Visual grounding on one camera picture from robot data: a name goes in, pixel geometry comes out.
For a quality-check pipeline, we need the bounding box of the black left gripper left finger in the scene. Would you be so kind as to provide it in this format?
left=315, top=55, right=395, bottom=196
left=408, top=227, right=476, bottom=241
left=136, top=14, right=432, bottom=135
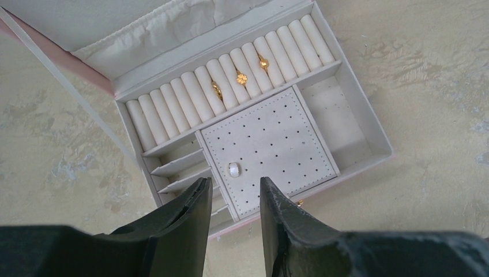
left=1, top=178, right=213, bottom=276

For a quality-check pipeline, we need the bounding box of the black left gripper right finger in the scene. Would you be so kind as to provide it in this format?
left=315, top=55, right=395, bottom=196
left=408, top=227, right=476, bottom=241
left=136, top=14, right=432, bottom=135
left=260, top=177, right=488, bottom=276

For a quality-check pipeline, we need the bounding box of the gold hoop earring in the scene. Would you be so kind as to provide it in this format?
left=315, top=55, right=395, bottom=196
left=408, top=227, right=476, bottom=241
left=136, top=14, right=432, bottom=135
left=258, top=54, right=269, bottom=73
left=236, top=69, right=247, bottom=86
left=211, top=80, right=223, bottom=101

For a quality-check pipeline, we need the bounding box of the pink jewelry box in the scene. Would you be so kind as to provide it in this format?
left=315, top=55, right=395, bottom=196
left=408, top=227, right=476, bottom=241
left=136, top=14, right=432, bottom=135
left=1, top=1, right=393, bottom=238

